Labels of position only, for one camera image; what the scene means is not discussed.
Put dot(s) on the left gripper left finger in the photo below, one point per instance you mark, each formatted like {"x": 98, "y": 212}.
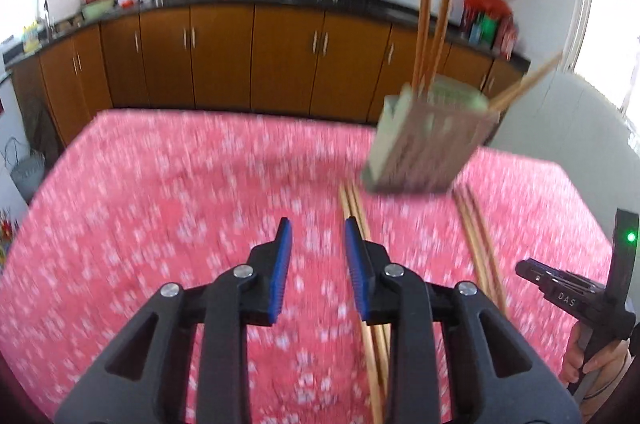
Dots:
{"x": 248, "y": 294}

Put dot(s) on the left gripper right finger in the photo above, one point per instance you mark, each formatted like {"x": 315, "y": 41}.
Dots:
{"x": 388, "y": 293}

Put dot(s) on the perforated grey utensil holder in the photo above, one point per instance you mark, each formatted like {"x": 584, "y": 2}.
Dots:
{"x": 423, "y": 140}

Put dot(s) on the bamboo chopstick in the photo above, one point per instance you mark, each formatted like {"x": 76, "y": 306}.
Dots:
{"x": 509, "y": 96}
{"x": 379, "y": 333}
{"x": 421, "y": 40}
{"x": 367, "y": 338}
{"x": 437, "y": 42}
{"x": 470, "y": 237}
{"x": 495, "y": 288}

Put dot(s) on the brown lower kitchen cabinets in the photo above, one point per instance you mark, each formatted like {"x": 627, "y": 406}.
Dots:
{"x": 275, "y": 59}

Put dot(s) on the person's right hand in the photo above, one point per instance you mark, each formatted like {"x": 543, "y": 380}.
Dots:
{"x": 611, "y": 364}

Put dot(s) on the pink floral tablecloth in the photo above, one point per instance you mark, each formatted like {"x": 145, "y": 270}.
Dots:
{"x": 142, "y": 198}

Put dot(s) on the window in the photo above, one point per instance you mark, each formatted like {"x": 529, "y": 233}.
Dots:
{"x": 604, "y": 50}

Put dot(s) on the red green items on counter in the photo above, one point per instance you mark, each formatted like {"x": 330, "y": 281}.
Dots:
{"x": 490, "y": 24}

